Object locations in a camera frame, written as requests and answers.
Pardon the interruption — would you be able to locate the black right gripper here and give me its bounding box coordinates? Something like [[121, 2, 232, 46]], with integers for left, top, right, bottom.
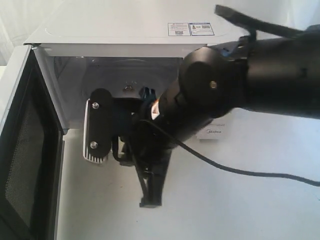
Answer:
[[112, 87, 175, 208]]

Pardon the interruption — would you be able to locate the white microwave door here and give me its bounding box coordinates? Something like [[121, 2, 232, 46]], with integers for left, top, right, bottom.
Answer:
[[0, 45, 64, 240]]

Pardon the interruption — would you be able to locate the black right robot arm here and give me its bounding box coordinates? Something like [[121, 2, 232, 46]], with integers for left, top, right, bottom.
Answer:
[[113, 30, 320, 208]]

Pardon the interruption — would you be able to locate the glass microwave turntable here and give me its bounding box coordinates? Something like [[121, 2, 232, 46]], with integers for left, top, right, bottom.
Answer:
[[81, 57, 181, 99]]

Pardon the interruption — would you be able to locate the white microwave oven body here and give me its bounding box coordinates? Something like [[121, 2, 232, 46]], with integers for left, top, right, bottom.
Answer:
[[24, 0, 244, 129]]

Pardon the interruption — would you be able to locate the blue white warning sticker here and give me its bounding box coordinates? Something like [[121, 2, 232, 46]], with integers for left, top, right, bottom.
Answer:
[[167, 22, 215, 37]]

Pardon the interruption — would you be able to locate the black cable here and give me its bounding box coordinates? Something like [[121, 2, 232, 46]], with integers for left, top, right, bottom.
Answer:
[[132, 4, 320, 188]]

